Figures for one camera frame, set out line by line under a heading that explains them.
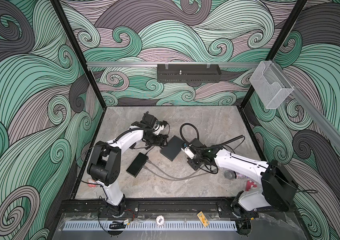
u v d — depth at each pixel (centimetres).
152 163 90
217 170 85
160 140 79
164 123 109
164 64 93
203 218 70
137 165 88
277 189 42
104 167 47
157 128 79
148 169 88
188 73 95
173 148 95
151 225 70
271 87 76
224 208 73
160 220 65
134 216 71
